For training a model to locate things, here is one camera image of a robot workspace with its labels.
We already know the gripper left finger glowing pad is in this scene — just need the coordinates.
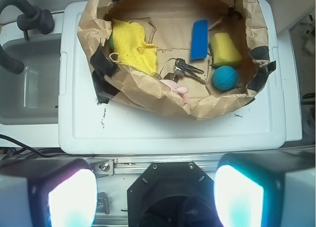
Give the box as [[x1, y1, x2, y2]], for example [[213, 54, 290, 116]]
[[0, 158, 97, 227]]

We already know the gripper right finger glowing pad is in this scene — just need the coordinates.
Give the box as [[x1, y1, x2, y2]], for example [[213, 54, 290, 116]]
[[214, 151, 316, 227]]

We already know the yellow sponge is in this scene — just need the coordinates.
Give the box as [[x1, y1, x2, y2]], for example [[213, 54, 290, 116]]
[[210, 33, 242, 67]]

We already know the blue sponge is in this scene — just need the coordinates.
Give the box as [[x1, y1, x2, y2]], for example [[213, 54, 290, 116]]
[[190, 20, 208, 60]]

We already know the white plastic bin lid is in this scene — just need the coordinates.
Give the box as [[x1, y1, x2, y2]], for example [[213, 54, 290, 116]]
[[58, 2, 286, 155]]

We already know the teal rubber ball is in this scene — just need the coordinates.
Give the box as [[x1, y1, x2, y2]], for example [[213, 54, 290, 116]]
[[212, 66, 238, 91]]

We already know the pink soft toy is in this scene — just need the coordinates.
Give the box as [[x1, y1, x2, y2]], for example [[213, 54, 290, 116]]
[[159, 79, 191, 104]]

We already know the bunch of metal keys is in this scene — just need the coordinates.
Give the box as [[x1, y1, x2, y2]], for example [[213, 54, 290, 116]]
[[158, 58, 205, 84]]

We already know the brown paper bag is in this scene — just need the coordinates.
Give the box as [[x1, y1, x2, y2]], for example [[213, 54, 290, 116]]
[[77, 0, 276, 120]]

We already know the green object under cloth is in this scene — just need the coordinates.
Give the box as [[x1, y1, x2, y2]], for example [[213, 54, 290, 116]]
[[109, 34, 114, 51]]

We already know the yellow mesh cloth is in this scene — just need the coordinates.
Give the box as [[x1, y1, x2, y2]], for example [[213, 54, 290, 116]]
[[112, 19, 158, 75]]

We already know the black sink faucet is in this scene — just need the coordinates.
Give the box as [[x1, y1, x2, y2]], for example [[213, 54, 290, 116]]
[[0, 0, 55, 75]]

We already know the black cable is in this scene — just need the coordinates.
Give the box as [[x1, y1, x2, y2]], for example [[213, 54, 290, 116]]
[[0, 134, 65, 161]]

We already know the aluminium frame rail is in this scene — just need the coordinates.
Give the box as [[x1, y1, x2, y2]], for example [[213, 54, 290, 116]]
[[87, 153, 222, 176]]

